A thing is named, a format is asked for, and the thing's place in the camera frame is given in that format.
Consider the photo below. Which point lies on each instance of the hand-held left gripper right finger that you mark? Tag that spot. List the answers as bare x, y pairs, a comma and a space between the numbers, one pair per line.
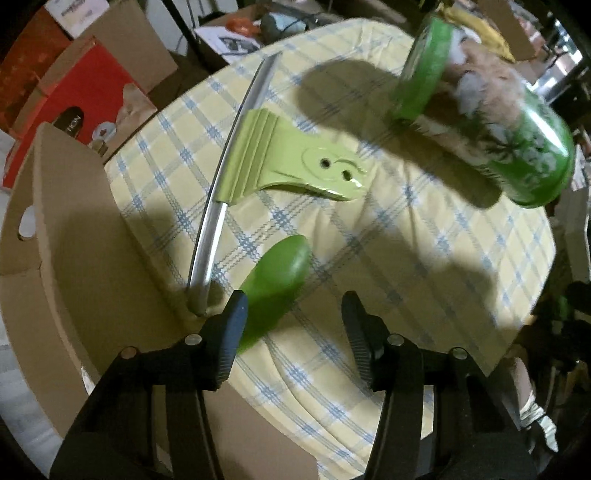
358, 327

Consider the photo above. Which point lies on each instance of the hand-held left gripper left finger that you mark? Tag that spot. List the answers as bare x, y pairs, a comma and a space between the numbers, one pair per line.
231, 332

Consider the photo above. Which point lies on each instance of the yellow blue checked tablecloth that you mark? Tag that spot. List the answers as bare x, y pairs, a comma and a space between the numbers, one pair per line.
392, 240

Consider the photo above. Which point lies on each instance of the person's leg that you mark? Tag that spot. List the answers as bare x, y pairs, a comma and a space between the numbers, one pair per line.
526, 383

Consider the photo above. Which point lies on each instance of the green printed canister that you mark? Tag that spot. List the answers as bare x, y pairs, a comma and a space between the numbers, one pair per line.
521, 152

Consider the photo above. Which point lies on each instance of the red printed box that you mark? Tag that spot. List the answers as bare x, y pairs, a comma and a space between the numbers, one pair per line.
83, 92

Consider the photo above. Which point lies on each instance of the cardboard box with papers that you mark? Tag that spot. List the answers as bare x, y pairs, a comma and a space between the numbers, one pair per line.
226, 41

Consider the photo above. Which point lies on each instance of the large brown cardboard box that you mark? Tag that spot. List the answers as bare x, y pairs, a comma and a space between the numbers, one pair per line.
138, 50

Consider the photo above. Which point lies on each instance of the yellow cloth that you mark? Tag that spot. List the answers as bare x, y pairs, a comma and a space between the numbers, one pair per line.
485, 27

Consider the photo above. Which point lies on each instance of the brown cardboard piece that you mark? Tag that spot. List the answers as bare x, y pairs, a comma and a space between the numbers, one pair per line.
517, 23

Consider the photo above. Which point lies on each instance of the pink white carton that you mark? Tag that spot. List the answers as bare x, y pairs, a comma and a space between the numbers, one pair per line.
78, 11

